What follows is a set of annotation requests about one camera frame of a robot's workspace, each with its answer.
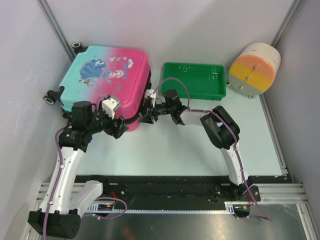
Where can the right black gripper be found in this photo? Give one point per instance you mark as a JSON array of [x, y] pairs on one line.
[[148, 118]]

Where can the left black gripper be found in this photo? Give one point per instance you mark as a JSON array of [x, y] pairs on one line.
[[112, 129]]

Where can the pink and teal kids suitcase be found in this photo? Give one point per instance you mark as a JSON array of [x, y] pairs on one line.
[[121, 73]]

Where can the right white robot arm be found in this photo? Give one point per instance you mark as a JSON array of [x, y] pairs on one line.
[[222, 131]]

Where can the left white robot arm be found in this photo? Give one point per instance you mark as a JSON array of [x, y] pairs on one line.
[[59, 214]]

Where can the green plastic tray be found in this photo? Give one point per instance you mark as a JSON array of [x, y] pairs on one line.
[[201, 81]]

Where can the white cylinder with orange-yellow face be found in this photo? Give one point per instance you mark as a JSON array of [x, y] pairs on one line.
[[254, 70]]

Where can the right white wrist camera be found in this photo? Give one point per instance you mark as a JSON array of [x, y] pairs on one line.
[[150, 94]]

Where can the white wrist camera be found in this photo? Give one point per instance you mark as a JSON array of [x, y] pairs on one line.
[[110, 105], [150, 94]]

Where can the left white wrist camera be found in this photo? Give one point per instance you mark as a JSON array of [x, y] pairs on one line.
[[110, 105]]

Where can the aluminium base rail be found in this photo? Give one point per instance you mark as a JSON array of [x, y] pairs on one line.
[[181, 194]]

